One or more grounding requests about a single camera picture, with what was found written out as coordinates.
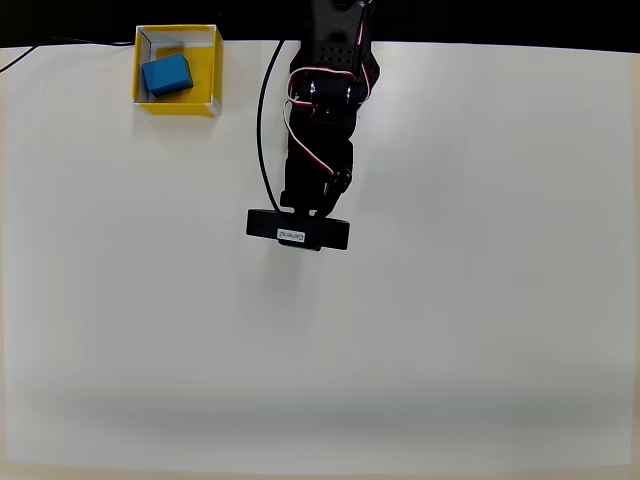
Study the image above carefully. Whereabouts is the red white servo wire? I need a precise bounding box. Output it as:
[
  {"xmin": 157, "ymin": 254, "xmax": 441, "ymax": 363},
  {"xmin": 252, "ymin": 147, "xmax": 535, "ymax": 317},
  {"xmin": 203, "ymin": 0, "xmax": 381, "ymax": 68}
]
[{"xmin": 283, "ymin": 0, "xmax": 375, "ymax": 185}]

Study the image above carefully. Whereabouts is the thin black cable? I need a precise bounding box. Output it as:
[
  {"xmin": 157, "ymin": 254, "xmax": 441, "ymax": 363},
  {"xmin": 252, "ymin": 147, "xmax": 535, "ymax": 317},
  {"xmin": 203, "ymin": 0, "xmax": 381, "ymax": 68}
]
[{"xmin": 0, "ymin": 35, "xmax": 136, "ymax": 75}]

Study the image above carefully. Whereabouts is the blue cube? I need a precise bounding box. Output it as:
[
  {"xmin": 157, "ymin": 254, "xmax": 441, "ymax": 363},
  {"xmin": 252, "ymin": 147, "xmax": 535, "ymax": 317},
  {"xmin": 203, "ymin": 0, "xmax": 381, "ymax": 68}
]
[{"xmin": 140, "ymin": 53, "xmax": 195, "ymax": 99}]

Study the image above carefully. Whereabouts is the yellow open cardboard box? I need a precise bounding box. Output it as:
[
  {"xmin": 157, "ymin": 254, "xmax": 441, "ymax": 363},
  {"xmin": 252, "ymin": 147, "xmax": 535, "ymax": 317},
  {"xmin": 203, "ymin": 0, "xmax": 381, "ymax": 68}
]
[{"xmin": 132, "ymin": 23, "xmax": 224, "ymax": 119}]

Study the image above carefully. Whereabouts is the thick black camera cable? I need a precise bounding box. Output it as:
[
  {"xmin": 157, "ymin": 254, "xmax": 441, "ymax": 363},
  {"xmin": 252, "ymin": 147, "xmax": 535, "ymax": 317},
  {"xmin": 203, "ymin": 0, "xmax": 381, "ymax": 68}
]
[{"xmin": 255, "ymin": 38, "xmax": 296, "ymax": 216}]

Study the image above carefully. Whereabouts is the black webcam with white label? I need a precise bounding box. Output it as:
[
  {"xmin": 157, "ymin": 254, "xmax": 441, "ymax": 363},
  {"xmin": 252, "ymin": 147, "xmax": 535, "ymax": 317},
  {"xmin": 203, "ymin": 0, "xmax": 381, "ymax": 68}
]
[{"xmin": 245, "ymin": 208, "xmax": 352, "ymax": 253}]

